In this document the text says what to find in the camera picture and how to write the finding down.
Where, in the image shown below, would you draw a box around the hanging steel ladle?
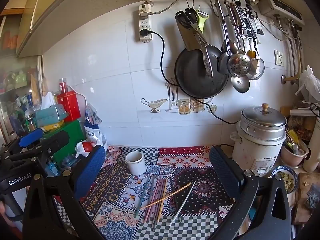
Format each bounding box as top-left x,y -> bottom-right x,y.
215,0 -> 232,74

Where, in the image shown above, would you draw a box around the red tin box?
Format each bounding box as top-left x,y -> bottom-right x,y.
57,91 -> 81,122

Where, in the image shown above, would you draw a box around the black hanging frying pan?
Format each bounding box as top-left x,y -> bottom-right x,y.
175,46 -> 229,99

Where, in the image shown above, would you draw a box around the blue white food bag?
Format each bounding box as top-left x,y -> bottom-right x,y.
84,103 -> 108,151

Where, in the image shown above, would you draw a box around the white power strip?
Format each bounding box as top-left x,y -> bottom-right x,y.
138,4 -> 152,43

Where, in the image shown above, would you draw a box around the colourful patchwork table mat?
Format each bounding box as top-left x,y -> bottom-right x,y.
55,144 -> 235,240

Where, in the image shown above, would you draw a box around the white ceramic utensil cup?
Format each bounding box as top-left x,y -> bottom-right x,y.
125,151 -> 146,176

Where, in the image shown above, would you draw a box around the tissue box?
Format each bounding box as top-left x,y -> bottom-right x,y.
35,92 -> 67,127

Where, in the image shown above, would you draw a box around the green peeler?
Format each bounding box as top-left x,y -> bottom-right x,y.
196,9 -> 209,33

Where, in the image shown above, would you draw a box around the grey translucent chopstick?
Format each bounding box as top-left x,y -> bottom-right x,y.
169,181 -> 197,226

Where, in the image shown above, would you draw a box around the black scissors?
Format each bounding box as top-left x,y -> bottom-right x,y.
175,8 -> 199,29

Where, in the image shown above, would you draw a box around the red tomato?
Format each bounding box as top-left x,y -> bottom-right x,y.
82,141 -> 93,152

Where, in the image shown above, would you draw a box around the hanging cleaver knife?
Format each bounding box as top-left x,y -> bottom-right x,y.
175,11 -> 215,78

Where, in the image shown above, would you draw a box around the black power cable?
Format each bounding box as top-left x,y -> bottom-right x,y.
139,29 -> 241,126

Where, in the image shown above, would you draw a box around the hanging perforated skimmer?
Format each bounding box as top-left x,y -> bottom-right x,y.
227,0 -> 252,78

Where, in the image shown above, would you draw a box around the mauve chopstick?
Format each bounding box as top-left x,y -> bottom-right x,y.
152,178 -> 167,226

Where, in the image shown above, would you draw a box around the bowl with green vegetables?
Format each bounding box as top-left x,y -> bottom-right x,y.
269,165 -> 298,194

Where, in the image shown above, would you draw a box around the white rice cooker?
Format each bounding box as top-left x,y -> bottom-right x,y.
230,103 -> 287,177

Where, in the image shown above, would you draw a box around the orange wooden chopstick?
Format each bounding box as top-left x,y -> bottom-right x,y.
140,183 -> 192,210

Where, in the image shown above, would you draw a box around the green box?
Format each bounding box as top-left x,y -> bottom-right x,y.
43,120 -> 86,166

